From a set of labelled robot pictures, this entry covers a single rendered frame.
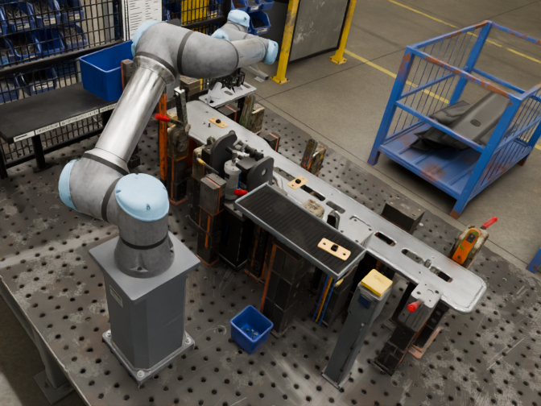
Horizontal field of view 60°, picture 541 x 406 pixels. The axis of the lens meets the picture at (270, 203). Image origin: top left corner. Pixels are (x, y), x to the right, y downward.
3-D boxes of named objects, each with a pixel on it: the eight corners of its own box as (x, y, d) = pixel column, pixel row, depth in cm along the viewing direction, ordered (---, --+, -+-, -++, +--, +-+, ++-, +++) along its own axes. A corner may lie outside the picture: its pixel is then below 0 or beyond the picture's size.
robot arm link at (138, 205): (152, 253, 111) (150, 210, 102) (103, 233, 114) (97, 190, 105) (177, 221, 120) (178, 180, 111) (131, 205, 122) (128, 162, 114)
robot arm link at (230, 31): (239, 39, 151) (252, 27, 159) (207, 30, 153) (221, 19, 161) (237, 62, 157) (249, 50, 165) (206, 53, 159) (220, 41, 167)
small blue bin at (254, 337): (270, 340, 156) (274, 324, 150) (250, 358, 149) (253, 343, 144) (246, 320, 160) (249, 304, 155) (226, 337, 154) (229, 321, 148)
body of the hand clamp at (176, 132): (187, 199, 202) (190, 129, 179) (175, 206, 198) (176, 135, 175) (178, 192, 205) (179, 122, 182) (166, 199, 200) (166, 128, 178)
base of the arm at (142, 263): (136, 287, 115) (134, 260, 109) (103, 251, 122) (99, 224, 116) (186, 259, 124) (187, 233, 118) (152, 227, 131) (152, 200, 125)
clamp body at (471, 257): (454, 299, 181) (497, 232, 157) (438, 321, 172) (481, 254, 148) (429, 283, 185) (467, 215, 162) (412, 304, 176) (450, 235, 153)
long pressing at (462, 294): (492, 280, 150) (494, 277, 149) (464, 321, 136) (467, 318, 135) (196, 100, 209) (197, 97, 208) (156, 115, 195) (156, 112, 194)
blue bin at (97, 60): (163, 79, 210) (162, 51, 202) (109, 102, 189) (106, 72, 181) (135, 66, 216) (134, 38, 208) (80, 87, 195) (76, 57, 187)
